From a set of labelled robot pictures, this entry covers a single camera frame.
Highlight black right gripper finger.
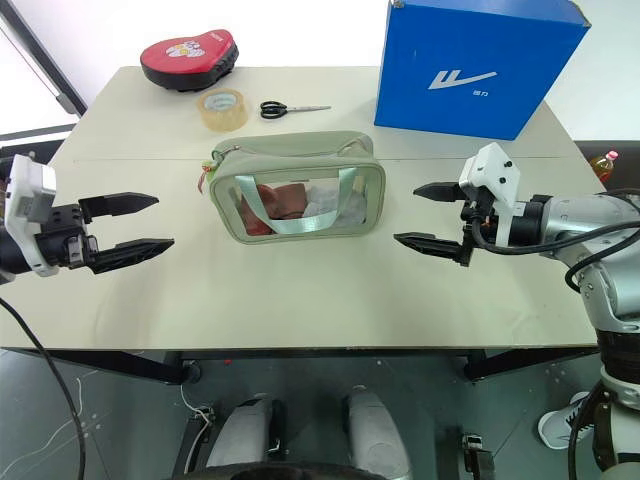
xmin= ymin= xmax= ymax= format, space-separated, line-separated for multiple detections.
xmin=413 ymin=182 xmax=469 ymax=204
xmin=393 ymin=231 xmax=474 ymax=267

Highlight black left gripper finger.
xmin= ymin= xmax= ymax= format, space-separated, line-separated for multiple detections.
xmin=91 ymin=238 xmax=176 ymax=276
xmin=78 ymin=191 xmax=160 ymax=224

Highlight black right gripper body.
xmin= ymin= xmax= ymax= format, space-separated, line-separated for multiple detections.
xmin=458 ymin=193 xmax=501 ymax=247

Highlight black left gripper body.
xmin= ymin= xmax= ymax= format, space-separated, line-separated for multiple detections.
xmin=35 ymin=203 xmax=99 ymax=272

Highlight green transparent toiletry bag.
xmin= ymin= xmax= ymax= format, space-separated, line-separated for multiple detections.
xmin=194 ymin=129 xmax=388 ymax=247

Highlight blue cardboard box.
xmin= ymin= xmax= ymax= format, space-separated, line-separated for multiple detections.
xmin=373 ymin=0 xmax=593 ymax=143

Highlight clear packing tape roll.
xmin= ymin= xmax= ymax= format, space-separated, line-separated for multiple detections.
xmin=195 ymin=87 xmax=251 ymax=133

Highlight orange drink bottle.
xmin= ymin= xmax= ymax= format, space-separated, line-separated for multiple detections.
xmin=588 ymin=148 xmax=623 ymax=187

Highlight red black boxing pad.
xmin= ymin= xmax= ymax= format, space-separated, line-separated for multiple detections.
xmin=139 ymin=28 xmax=241 ymax=94

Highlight white sneaker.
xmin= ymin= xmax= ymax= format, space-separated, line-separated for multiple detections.
xmin=537 ymin=391 xmax=594 ymax=450

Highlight dark rounded robot body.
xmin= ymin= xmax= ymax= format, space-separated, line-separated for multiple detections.
xmin=177 ymin=460 xmax=404 ymax=480

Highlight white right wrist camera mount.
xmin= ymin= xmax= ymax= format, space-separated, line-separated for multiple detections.
xmin=458 ymin=142 xmax=523 ymax=249

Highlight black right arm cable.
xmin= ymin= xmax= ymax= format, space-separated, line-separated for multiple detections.
xmin=469 ymin=222 xmax=619 ymax=294

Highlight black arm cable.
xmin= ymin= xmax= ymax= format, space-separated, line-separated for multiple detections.
xmin=469 ymin=222 xmax=619 ymax=294
xmin=0 ymin=297 xmax=87 ymax=480

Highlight black table frame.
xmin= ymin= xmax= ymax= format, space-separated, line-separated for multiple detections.
xmin=0 ymin=346 xmax=601 ymax=387

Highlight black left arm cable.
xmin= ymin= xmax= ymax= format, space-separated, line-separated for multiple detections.
xmin=0 ymin=297 xmax=87 ymax=480

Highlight grey metal window frame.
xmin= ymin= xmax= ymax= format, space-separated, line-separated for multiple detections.
xmin=0 ymin=0 xmax=90 ymax=120

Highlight white cord on floor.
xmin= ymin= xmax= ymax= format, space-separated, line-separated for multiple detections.
xmin=178 ymin=383 xmax=217 ymax=454

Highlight black handled scissors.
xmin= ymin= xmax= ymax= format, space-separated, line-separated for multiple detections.
xmin=259 ymin=100 xmax=333 ymax=122

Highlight black cable at robot waist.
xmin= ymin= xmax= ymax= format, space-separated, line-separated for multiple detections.
xmin=566 ymin=383 xmax=614 ymax=480

